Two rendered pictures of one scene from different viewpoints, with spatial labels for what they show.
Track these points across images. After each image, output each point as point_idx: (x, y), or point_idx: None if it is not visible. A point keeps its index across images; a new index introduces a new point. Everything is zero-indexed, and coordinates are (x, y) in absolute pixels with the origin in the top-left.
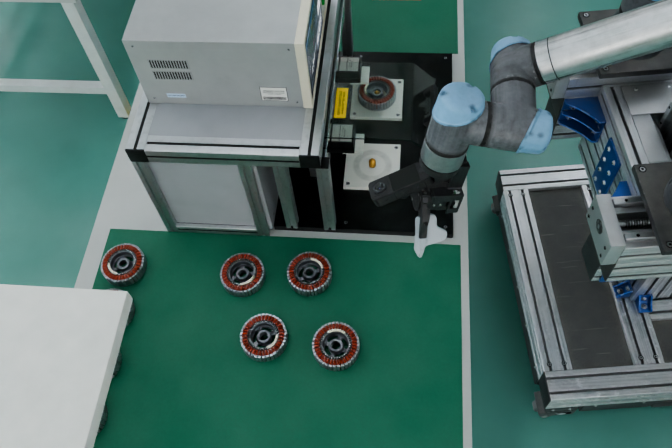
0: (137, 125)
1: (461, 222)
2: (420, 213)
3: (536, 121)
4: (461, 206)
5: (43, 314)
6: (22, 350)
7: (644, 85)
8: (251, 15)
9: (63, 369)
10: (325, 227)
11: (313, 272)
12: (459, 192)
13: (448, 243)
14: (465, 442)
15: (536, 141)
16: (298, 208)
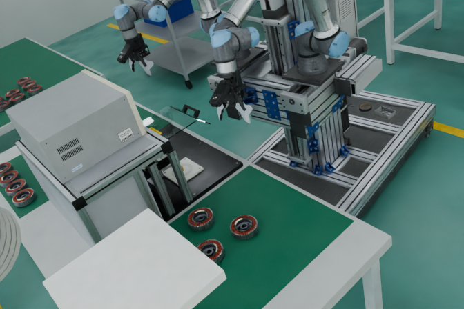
0: (67, 193)
1: (240, 159)
2: (237, 99)
3: (249, 28)
4: (234, 156)
5: (116, 244)
6: (123, 260)
7: (255, 69)
8: (94, 101)
9: (153, 246)
10: (188, 200)
11: (202, 216)
12: (227, 154)
13: (244, 168)
14: (331, 207)
15: (255, 34)
16: None
